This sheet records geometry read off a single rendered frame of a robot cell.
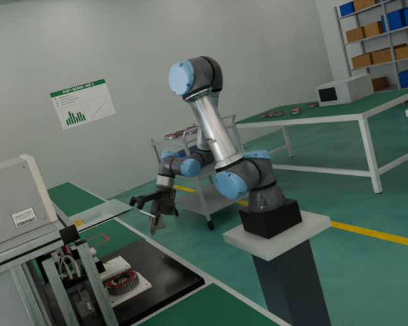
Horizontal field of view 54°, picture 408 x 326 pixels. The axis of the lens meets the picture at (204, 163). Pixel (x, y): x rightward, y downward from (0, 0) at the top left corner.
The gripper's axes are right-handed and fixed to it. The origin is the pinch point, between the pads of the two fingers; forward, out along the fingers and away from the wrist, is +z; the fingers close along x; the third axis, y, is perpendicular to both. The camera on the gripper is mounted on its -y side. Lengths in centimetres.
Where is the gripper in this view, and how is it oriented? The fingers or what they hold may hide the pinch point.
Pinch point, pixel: (151, 231)
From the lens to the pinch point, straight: 174.8
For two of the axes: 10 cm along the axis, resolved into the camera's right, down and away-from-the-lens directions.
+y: 8.8, 1.8, 4.4
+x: -4.4, -0.3, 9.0
